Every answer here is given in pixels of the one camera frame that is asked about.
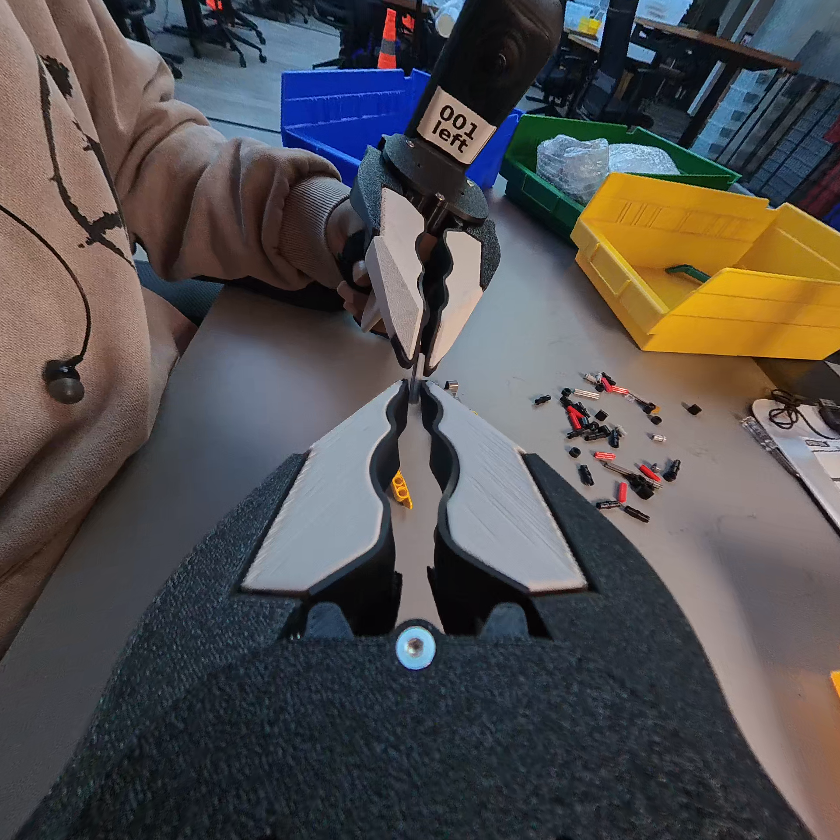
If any pile of black red pieces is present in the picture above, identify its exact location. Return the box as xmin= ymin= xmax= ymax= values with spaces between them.
xmin=531 ymin=371 xmax=704 ymax=525

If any wooden background table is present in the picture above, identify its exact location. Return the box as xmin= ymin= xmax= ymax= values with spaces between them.
xmin=630 ymin=16 xmax=802 ymax=148

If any black office chair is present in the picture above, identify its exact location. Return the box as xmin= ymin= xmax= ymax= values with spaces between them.
xmin=164 ymin=0 xmax=267 ymax=67

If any clear plastic bag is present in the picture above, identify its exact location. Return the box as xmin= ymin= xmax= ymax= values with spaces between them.
xmin=535 ymin=133 xmax=682 ymax=202

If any person's left hand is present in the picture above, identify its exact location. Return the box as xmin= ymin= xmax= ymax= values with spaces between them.
xmin=326 ymin=210 xmax=372 ymax=320

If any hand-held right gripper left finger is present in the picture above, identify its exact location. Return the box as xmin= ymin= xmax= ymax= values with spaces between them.
xmin=242 ymin=381 xmax=410 ymax=615

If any person's left forearm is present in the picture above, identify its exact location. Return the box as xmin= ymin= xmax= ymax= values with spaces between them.
xmin=112 ymin=132 xmax=353 ymax=296

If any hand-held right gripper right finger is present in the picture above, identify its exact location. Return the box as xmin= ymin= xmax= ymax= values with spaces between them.
xmin=422 ymin=381 xmax=590 ymax=618

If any blue plastic bin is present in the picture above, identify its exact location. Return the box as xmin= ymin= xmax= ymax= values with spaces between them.
xmin=279 ymin=67 xmax=525 ymax=193

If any grey desk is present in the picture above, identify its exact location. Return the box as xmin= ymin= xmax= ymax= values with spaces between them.
xmin=0 ymin=171 xmax=840 ymax=840

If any person's torso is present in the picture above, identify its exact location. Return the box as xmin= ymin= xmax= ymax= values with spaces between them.
xmin=0 ymin=0 xmax=198 ymax=657

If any printed instruction sheet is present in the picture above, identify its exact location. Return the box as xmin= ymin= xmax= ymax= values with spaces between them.
xmin=741 ymin=398 xmax=840 ymax=530

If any orange traffic cone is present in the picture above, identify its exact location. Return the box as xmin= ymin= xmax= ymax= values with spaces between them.
xmin=377 ymin=8 xmax=404 ymax=70

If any black cable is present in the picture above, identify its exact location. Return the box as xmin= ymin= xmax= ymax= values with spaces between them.
xmin=764 ymin=389 xmax=840 ymax=438

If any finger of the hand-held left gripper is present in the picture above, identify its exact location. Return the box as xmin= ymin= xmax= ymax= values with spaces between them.
xmin=363 ymin=188 xmax=429 ymax=370
xmin=422 ymin=230 xmax=484 ymax=375

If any green plastic bin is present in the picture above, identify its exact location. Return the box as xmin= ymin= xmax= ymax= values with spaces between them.
xmin=500 ymin=113 xmax=744 ymax=241

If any black flat device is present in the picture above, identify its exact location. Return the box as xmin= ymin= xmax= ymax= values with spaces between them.
xmin=754 ymin=350 xmax=840 ymax=408

